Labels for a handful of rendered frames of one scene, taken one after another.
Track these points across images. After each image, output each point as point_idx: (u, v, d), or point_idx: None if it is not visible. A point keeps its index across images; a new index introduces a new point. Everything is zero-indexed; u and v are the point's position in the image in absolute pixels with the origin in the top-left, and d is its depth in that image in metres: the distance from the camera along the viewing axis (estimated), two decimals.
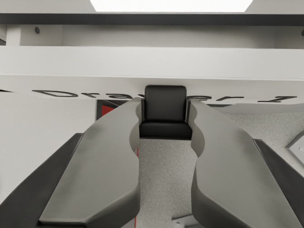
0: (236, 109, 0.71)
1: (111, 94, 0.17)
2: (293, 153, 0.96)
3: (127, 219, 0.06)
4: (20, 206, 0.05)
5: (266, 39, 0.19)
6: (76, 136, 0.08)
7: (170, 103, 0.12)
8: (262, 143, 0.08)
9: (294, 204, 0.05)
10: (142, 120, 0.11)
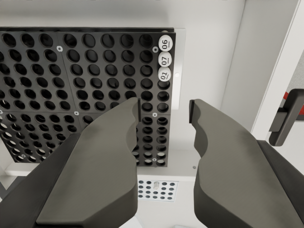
0: None
1: None
2: None
3: (125, 219, 0.06)
4: (16, 207, 0.05)
5: (201, 7, 0.21)
6: (73, 137, 0.08)
7: (273, 120, 0.20)
8: (266, 144, 0.08)
9: (298, 206, 0.05)
10: (139, 120, 0.11)
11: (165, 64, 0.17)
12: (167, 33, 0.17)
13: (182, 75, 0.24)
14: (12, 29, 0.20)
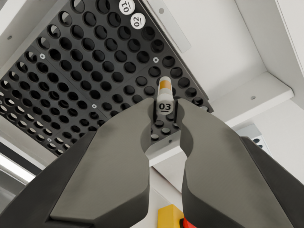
0: None
1: None
2: None
3: (135, 220, 0.06)
4: (33, 200, 0.05)
5: None
6: (88, 134, 0.08)
7: None
8: (249, 140, 0.08)
9: (281, 199, 0.05)
10: (154, 121, 0.11)
11: None
12: None
13: (166, 7, 0.20)
14: None
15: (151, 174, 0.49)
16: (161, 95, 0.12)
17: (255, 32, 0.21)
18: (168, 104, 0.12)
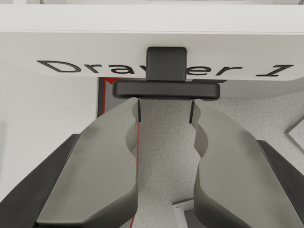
0: (236, 89, 0.72)
1: (113, 65, 0.17)
2: (292, 138, 0.97)
3: (125, 219, 0.06)
4: (16, 208, 0.05)
5: None
6: (73, 137, 0.08)
7: (171, 63, 0.12)
8: (266, 144, 0.08)
9: (298, 206, 0.05)
10: (139, 120, 0.11)
11: None
12: None
13: None
14: None
15: None
16: None
17: None
18: None
